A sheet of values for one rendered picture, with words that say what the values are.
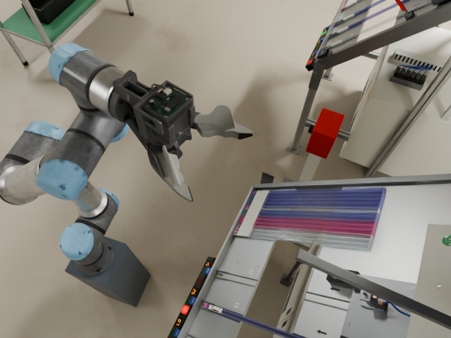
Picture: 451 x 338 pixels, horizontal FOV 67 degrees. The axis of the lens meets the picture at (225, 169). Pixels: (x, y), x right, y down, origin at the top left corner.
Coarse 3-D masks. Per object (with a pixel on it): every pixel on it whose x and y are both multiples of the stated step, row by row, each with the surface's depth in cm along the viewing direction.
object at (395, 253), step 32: (416, 192) 90; (448, 192) 84; (384, 224) 90; (416, 224) 84; (448, 224) 79; (320, 256) 96; (352, 256) 90; (384, 256) 84; (416, 256) 79; (320, 288) 90; (320, 320) 84
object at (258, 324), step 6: (222, 312) 104; (228, 312) 103; (234, 318) 100; (240, 318) 98; (246, 318) 97; (252, 324) 95; (258, 324) 93; (264, 324) 92; (264, 330) 92; (270, 330) 90; (276, 330) 89; (282, 330) 88; (282, 336) 87; (288, 336) 86; (294, 336) 85
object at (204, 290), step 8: (248, 192) 133; (248, 200) 132; (240, 216) 128; (232, 232) 125; (224, 248) 122; (224, 256) 122; (216, 264) 119; (216, 272) 119; (208, 280) 116; (208, 288) 116; (200, 296) 114; (200, 304) 113; (192, 312) 111; (192, 320) 111; (184, 328) 109; (184, 336) 108
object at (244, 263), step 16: (240, 240) 122; (256, 240) 117; (272, 240) 112; (240, 256) 117; (256, 256) 112; (224, 272) 116; (240, 272) 112; (256, 272) 107; (224, 288) 112; (240, 288) 107; (224, 304) 107; (240, 304) 103; (208, 320) 107; (224, 320) 103; (192, 336) 106; (208, 336) 103; (224, 336) 100
